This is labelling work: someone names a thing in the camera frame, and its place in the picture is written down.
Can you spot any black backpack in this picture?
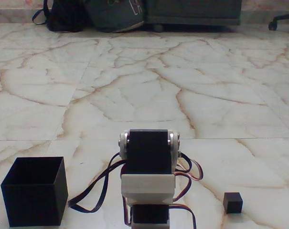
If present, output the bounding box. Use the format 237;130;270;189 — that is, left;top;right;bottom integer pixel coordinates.
31;0;87;33

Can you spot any black office chair base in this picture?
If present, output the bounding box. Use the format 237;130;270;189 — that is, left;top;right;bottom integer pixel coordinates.
268;12;289;43

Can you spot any black servo cable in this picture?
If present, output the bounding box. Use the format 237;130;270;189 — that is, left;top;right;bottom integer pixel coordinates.
67;152;126;213

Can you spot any small black cube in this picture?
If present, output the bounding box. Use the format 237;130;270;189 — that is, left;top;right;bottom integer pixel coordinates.
223;192;244;214

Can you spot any dark grey wheeled cabinet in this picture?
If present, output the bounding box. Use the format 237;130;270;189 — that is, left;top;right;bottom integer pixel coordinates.
143;0;242;32

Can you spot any red brown servo cable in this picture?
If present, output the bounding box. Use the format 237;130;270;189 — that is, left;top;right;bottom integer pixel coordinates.
169;152;205;229

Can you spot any black box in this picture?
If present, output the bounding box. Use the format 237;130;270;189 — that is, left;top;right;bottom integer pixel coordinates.
0;156;69;228

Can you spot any grey printed cushion bag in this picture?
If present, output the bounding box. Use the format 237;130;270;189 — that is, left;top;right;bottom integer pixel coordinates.
84;0;145;33

